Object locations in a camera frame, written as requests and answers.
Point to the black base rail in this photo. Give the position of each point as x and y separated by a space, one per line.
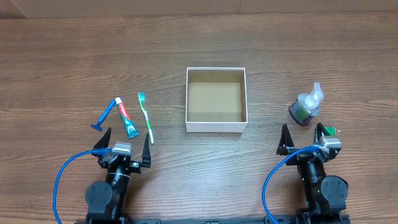
211 221

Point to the clear spray bottle dark liquid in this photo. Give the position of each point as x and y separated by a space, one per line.
307 105

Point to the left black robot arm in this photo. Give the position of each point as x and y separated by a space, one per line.
106 198

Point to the blue disposable razor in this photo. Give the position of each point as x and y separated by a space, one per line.
102 118

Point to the red green toothpaste tube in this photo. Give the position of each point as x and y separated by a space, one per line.
128 123

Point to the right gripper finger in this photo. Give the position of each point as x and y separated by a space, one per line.
286 145
319 125

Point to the white cardboard box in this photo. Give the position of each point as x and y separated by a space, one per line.
216 100

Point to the green white toothbrush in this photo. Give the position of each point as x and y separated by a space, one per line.
142 99

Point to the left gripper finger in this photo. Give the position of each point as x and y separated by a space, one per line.
104 141
146 158

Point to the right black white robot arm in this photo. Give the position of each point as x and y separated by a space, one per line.
325 194

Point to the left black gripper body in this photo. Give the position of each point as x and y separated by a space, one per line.
135 166

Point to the green soap packet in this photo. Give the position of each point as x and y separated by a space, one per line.
319 132

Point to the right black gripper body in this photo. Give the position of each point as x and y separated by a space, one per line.
298 158

